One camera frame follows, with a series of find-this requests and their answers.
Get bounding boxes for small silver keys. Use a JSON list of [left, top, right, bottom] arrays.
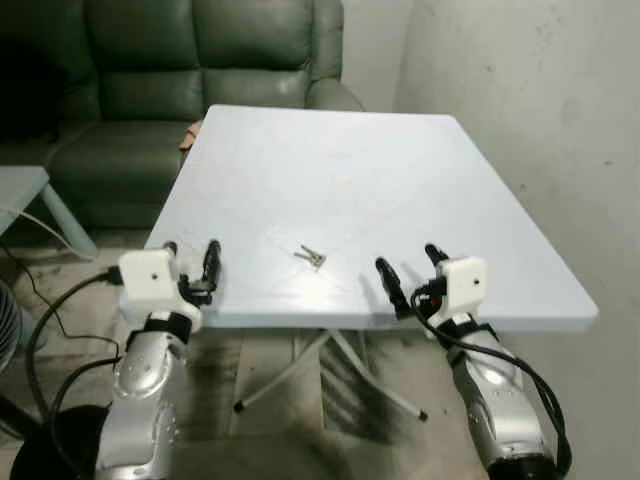
[[294, 245, 327, 270]]

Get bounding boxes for small brown item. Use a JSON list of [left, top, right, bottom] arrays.
[[180, 120, 206, 153]]

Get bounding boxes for small pale side table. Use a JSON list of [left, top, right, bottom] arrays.
[[0, 165, 99, 261]]

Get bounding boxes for green leather sofa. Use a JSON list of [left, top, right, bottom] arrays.
[[0, 0, 366, 231]]

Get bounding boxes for grey fan grille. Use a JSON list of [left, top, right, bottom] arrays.
[[0, 278, 23, 376]]

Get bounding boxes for black rounded base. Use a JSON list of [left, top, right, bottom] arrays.
[[10, 405, 111, 480]]

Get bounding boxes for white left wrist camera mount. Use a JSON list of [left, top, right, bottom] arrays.
[[118, 248, 201, 326]]

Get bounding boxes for thin white cord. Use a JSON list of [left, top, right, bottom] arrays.
[[5, 208, 99, 263]]

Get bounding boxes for thin black floor cable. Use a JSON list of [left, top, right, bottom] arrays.
[[0, 245, 121, 346]]

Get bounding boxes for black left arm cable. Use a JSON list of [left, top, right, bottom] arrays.
[[25, 270, 126, 471]]

